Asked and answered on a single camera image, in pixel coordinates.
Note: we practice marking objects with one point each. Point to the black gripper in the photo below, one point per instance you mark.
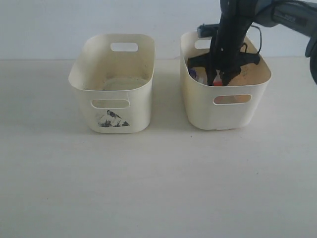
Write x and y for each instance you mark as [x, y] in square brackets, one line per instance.
[225, 52]

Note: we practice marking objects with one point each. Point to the orange-capped tube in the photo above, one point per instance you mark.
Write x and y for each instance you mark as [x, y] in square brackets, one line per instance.
[217, 81]

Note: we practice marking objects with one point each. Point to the blue-capped tube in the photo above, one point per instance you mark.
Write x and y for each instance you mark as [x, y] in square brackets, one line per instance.
[196, 76]

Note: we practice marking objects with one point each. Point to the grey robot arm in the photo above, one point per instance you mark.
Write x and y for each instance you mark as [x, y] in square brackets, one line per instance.
[297, 15]

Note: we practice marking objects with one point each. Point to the blue-black wrist camera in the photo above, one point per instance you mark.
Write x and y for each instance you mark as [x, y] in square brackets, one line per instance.
[207, 30]

